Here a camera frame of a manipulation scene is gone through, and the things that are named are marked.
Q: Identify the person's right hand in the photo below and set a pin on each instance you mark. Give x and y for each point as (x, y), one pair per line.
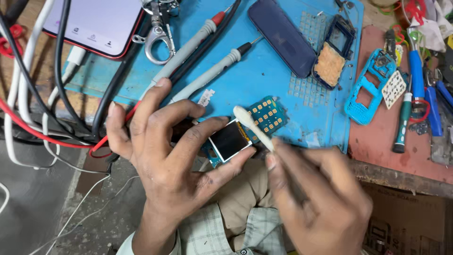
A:
(325, 205)

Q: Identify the person's left hand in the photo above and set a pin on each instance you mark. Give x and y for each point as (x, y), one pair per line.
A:
(159, 166)

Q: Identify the phone circuit board with screen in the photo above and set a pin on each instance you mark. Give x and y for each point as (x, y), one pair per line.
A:
(230, 141)

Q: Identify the white cleaning brush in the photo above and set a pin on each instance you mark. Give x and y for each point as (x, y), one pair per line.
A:
(249, 124)

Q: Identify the brown cardboard piece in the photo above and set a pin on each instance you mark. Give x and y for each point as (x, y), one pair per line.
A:
(92, 173)

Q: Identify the red table mat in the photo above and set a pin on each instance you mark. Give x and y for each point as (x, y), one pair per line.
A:
(375, 148)

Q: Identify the brown cardboard box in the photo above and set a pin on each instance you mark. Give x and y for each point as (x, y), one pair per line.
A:
(407, 223)

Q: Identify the person's checked shirt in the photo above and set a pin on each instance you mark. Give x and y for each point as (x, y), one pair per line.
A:
(208, 233)

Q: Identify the white paper scrap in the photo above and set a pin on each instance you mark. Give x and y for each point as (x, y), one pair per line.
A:
(206, 97)

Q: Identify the person's beige trousers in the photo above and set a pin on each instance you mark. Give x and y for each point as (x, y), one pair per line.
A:
(240, 198)

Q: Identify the light blue phone housing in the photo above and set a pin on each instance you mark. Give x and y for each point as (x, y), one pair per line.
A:
(357, 102)

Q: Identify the grey probe with black tip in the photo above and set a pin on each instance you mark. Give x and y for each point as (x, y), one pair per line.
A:
(212, 69)

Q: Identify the grey probe with red tip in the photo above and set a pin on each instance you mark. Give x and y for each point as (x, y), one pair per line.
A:
(187, 49)

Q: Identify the metal carabiner key clip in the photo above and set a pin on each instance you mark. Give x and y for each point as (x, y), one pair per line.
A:
(157, 39)

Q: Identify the white keypad membrane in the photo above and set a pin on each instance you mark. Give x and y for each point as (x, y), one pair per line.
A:
(393, 89)

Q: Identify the blue silicone repair mat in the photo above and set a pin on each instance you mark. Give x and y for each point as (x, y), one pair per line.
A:
(254, 70)

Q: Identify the blue tweezers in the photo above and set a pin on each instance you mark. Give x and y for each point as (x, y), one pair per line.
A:
(433, 113)

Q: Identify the smartphone in red case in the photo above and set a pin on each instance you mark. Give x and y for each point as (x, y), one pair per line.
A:
(95, 24)

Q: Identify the dark blue phone back cover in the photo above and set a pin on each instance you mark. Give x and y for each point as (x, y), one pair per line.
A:
(283, 39)

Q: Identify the heap of tools and bands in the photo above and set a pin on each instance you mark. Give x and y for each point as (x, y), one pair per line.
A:
(424, 21)

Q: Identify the dark blue phone frame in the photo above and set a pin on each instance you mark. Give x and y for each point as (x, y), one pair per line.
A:
(331, 63)

